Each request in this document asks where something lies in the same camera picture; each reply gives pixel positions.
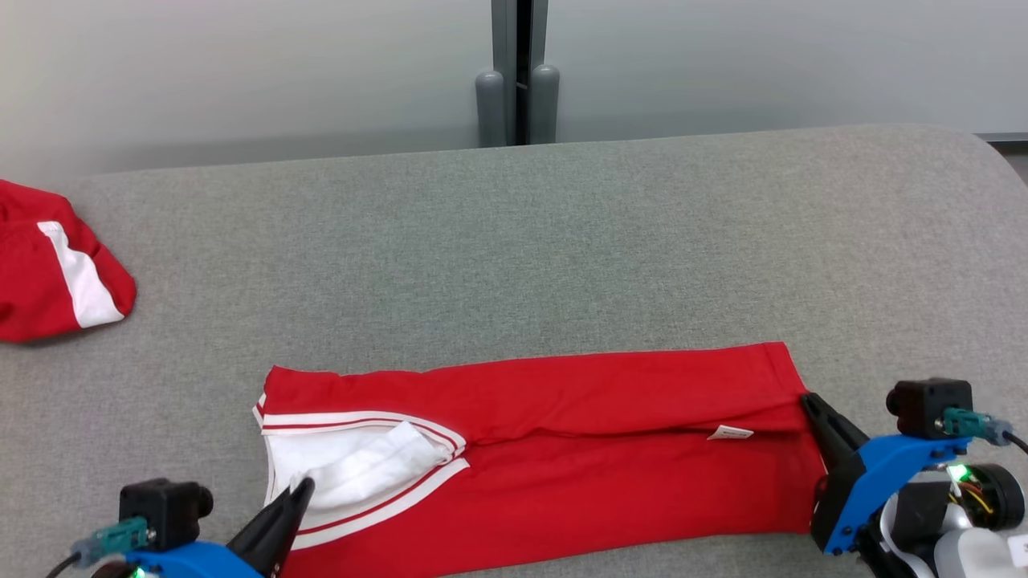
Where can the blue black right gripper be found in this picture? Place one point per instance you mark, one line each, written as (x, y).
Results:
(875, 474)

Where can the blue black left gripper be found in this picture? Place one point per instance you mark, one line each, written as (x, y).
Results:
(193, 562)

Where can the red jersey with black print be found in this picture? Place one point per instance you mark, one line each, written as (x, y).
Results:
(602, 482)

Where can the red shorts with white stripe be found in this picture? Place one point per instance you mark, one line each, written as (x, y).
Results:
(24, 273)

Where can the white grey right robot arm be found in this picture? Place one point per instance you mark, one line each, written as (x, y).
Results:
(976, 554)

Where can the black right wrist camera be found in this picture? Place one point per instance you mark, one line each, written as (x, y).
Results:
(923, 405)

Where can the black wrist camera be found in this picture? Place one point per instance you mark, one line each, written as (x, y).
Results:
(161, 510)
(923, 405)

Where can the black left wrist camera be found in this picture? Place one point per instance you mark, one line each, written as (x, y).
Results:
(161, 510)

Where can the teal right camera connector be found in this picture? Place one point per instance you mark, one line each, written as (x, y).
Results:
(968, 421)

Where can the teal camera connector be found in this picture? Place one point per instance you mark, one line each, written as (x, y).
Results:
(968, 421)
(112, 542)

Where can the teal left camera connector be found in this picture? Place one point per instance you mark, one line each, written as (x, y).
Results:
(112, 542)

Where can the grey partition post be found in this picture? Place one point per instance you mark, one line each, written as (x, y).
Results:
(490, 104)

